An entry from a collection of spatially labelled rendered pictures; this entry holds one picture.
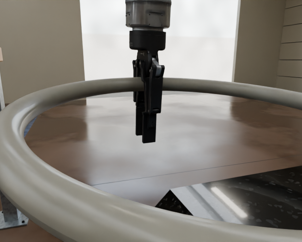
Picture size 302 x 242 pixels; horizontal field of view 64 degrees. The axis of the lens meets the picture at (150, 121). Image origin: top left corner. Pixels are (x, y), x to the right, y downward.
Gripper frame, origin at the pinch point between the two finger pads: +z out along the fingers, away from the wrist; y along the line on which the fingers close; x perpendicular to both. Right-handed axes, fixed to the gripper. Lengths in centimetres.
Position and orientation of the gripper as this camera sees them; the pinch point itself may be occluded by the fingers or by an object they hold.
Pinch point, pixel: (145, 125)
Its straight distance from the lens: 55.7
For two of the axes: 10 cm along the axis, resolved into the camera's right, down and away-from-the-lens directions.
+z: -0.3, 9.5, 3.1
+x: 9.3, -0.8, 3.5
